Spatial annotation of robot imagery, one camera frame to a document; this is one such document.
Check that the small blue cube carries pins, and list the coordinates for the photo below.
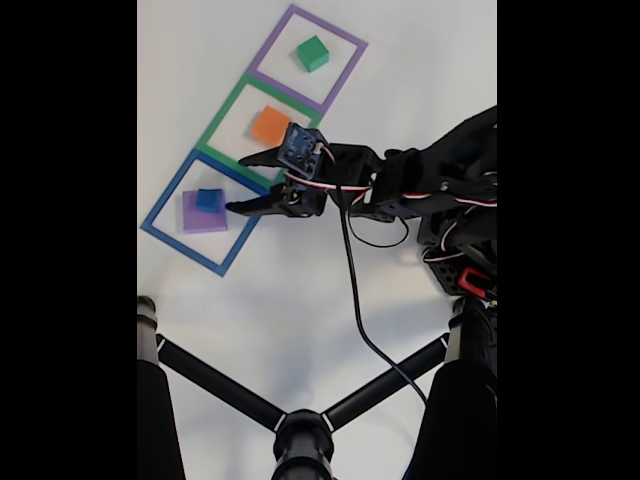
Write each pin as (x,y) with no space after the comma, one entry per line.
(207,199)

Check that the green square frame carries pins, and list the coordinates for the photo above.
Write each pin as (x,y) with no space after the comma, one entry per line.
(220,125)

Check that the purple square frame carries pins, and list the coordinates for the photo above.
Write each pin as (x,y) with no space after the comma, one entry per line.
(287,90)

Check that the orange square block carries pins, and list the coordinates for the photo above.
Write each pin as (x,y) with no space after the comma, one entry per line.
(267,125)

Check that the blue square frame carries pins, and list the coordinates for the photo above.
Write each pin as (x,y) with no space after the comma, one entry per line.
(185,247)

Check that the purple square block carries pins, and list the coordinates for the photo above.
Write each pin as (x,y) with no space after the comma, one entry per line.
(202,222)

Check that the black tripod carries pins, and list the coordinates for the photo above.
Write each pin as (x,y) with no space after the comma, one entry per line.
(302,445)

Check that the green cube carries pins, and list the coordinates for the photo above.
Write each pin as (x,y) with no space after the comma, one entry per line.
(312,52)

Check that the circuit board camera, blue mount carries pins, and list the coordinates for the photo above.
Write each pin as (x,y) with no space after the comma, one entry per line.
(302,150)

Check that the red clamp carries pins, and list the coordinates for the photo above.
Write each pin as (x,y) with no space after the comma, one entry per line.
(472,280)

